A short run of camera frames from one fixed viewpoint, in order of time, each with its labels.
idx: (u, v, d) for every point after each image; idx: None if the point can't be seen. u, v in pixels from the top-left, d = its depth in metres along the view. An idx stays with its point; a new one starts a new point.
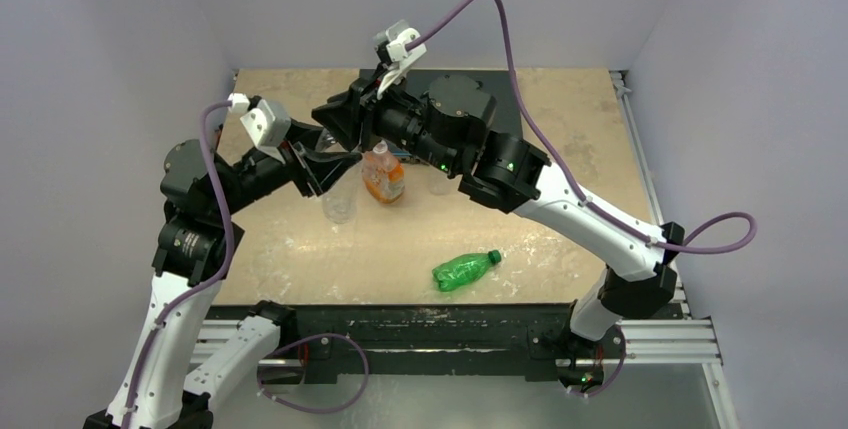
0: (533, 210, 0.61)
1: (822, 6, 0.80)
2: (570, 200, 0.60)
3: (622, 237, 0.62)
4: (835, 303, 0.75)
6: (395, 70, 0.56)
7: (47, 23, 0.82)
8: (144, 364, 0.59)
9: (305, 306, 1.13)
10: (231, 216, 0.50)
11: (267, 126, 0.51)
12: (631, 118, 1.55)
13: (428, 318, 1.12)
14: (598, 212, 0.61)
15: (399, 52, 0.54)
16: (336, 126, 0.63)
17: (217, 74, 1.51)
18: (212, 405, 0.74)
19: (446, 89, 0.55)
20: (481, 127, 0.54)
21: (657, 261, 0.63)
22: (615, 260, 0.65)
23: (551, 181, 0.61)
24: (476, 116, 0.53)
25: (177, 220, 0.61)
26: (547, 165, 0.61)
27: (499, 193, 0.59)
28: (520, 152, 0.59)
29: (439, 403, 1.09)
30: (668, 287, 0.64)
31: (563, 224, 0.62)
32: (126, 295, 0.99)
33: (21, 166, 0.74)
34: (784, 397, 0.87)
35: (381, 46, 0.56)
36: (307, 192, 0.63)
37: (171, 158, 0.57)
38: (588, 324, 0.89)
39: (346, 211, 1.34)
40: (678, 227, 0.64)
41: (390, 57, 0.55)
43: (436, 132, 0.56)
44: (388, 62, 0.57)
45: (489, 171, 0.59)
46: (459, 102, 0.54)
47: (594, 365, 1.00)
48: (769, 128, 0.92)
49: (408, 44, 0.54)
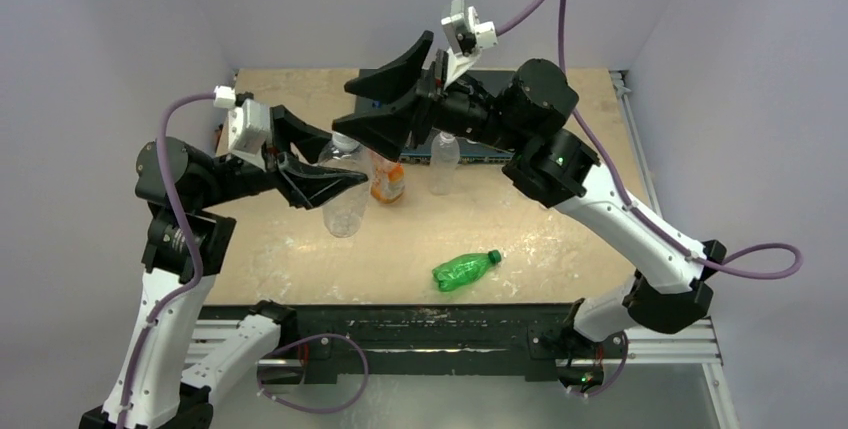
0: (575, 206, 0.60)
1: (823, 6, 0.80)
2: (615, 203, 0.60)
3: (661, 247, 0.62)
4: (836, 303, 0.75)
6: (471, 59, 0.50)
7: (46, 23, 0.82)
8: (137, 362, 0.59)
9: (305, 306, 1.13)
10: (186, 218, 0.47)
11: (240, 131, 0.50)
12: (630, 118, 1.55)
13: (428, 318, 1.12)
14: (643, 219, 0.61)
15: (491, 41, 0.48)
16: (378, 136, 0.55)
17: (217, 74, 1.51)
18: (212, 399, 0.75)
19: (533, 75, 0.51)
20: (559, 122, 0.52)
21: (694, 276, 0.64)
22: (649, 269, 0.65)
23: (599, 181, 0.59)
24: (561, 109, 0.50)
25: (165, 213, 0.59)
26: (595, 163, 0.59)
27: (544, 185, 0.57)
28: (569, 147, 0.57)
29: (439, 403, 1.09)
30: (702, 303, 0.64)
31: (602, 224, 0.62)
32: (126, 294, 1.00)
33: (22, 166, 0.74)
34: (784, 399, 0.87)
35: (463, 33, 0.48)
36: (294, 202, 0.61)
37: (144, 160, 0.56)
38: (594, 326, 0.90)
39: (346, 222, 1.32)
40: (720, 245, 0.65)
41: (478, 47, 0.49)
43: (511, 120, 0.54)
44: (465, 51, 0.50)
45: (539, 162, 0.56)
46: (547, 93, 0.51)
47: (593, 365, 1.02)
48: (768, 128, 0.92)
49: (498, 31, 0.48)
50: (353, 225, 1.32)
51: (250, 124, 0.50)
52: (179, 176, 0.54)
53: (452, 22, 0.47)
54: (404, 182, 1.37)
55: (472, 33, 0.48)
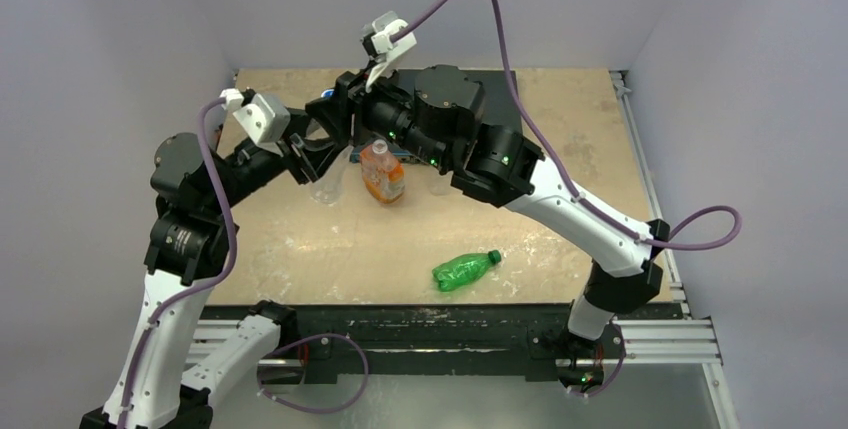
0: (525, 205, 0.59)
1: (823, 6, 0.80)
2: (563, 196, 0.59)
3: (611, 234, 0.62)
4: (835, 304, 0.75)
6: (380, 63, 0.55)
7: (46, 22, 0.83)
8: (138, 363, 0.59)
9: (305, 306, 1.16)
10: (230, 209, 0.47)
11: (267, 122, 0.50)
12: (630, 118, 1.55)
13: (428, 318, 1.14)
14: (591, 209, 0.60)
15: (385, 45, 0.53)
16: (327, 120, 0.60)
17: (217, 74, 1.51)
18: (212, 401, 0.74)
19: (433, 80, 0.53)
20: (470, 118, 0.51)
21: (645, 257, 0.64)
22: (603, 256, 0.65)
23: (546, 175, 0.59)
24: (463, 105, 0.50)
25: (170, 215, 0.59)
26: (540, 159, 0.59)
27: (493, 187, 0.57)
28: (509, 145, 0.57)
29: (439, 403, 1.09)
30: (653, 283, 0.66)
31: (554, 218, 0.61)
32: (126, 294, 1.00)
33: (22, 166, 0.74)
34: (784, 400, 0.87)
35: (366, 38, 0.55)
36: (301, 179, 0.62)
37: (162, 152, 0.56)
38: (586, 323, 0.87)
39: (332, 194, 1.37)
40: (664, 225, 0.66)
41: (376, 50, 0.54)
43: (426, 125, 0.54)
44: (376, 56, 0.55)
45: (481, 164, 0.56)
46: (446, 93, 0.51)
47: (593, 365, 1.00)
48: (768, 128, 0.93)
49: (392, 35, 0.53)
50: (335, 195, 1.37)
51: (275, 113, 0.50)
52: (197, 167, 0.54)
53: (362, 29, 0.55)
54: (403, 181, 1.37)
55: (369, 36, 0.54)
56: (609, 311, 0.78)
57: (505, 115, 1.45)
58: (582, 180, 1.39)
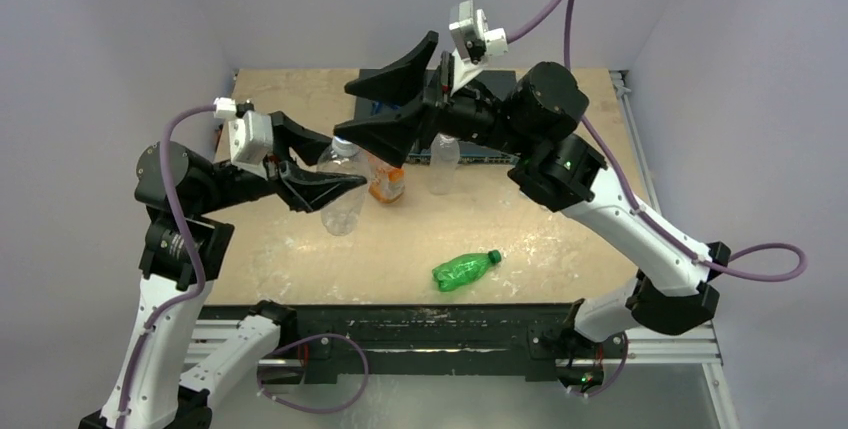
0: (584, 212, 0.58)
1: (824, 5, 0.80)
2: (623, 208, 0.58)
3: (670, 252, 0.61)
4: (836, 302, 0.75)
6: (479, 67, 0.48)
7: (46, 23, 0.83)
8: (135, 368, 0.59)
9: (305, 306, 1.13)
10: (187, 226, 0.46)
11: (243, 144, 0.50)
12: (630, 118, 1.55)
13: (428, 318, 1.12)
14: (650, 223, 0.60)
15: (502, 50, 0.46)
16: (379, 140, 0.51)
17: (217, 74, 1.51)
18: (212, 402, 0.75)
19: (545, 78, 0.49)
20: (570, 125, 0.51)
21: (700, 279, 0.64)
22: (657, 273, 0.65)
23: (607, 184, 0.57)
24: (572, 113, 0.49)
25: (163, 220, 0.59)
26: (602, 167, 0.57)
27: (551, 190, 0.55)
28: (578, 151, 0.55)
29: (439, 403, 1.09)
30: (708, 305, 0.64)
31: (610, 230, 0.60)
32: (126, 293, 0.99)
33: (22, 165, 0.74)
34: (784, 400, 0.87)
35: (471, 39, 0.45)
36: (294, 207, 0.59)
37: (143, 162, 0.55)
38: (592, 324, 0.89)
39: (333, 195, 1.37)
40: (725, 247, 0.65)
41: (486, 54, 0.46)
43: (520, 125, 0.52)
44: (475, 58, 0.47)
45: (547, 167, 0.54)
46: (559, 96, 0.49)
47: (593, 365, 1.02)
48: (769, 128, 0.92)
49: (510, 38, 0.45)
50: None
51: (251, 137, 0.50)
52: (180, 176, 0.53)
53: (461, 27, 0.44)
54: (403, 181, 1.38)
55: (481, 39, 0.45)
56: (659, 330, 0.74)
57: None
58: None
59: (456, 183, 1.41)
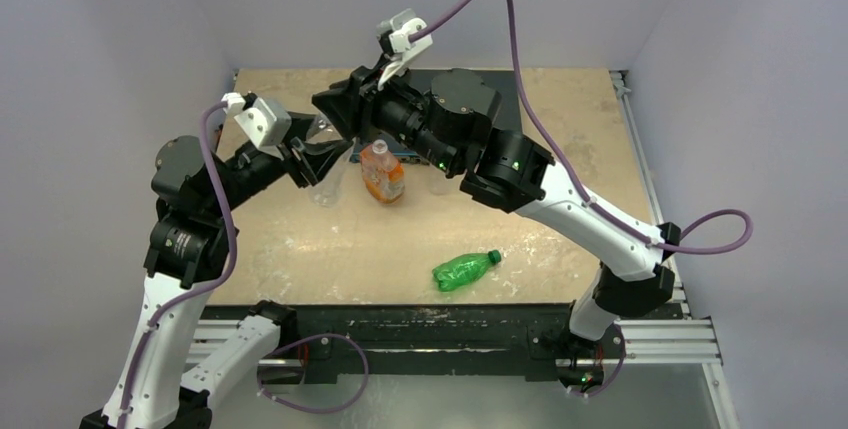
0: (537, 209, 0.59)
1: (823, 6, 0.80)
2: (574, 201, 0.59)
3: (624, 239, 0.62)
4: (835, 302, 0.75)
6: (396, 61, 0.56)
7: (46, 23, 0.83)
8: (138, 365, 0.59)
9: (306, 306, 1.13)
10: (230, 212, 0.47)
11: (268, 126, 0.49)
12: (630, 118, 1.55)
13: (428, 318, 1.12)
14: (602, 213, 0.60)
15: (403, 45, 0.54)
16: (337, 114, 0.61)
17: (217, 75, 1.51)
18: (212, 403, 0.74)
19: (450, 85, 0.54)
20: (487, 123, 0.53)
21: (656, 261, 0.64)
22: (615, 261, 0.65)
23: (557, 181, 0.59)
24: (481, 111, 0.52)
25: (170, 218, 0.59)
26: (550, 164, 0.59)
27: (504, 192, 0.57)
28: (522, 150, 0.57)
29: (439, 402, 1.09)
30: (665, 287, 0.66)
31: (564, 224, 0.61)
32: (126, 294, 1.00)
33: (23, 164, 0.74)
34: (783, 399, 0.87)
35: (383, 35, 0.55)
36: (302, 181, 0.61)
37: (163, 154, 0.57)
38: (587, 323, 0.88)
39: (333, 195, 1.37)
40: (676, 227, 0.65)
41: (393, 49, 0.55)
43: (440, 131, 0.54)
44: (391, 54, 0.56)
45: (492, 170, 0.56)
46: (464, 99, 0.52)
47: (593, 365, 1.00)
48: (769, 128, 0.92)
49: (411, 36, 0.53)
50: (333, 196, 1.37)
51: (275, 117, 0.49)
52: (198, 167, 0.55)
53: (380, 28, 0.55)
54: (403, 181, 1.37)
55: (388, 32, 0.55)
56: (617, 314, 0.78)
57: (504, 116, 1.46)
58: (582, 179, 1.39)
59: (456, 183, 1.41)
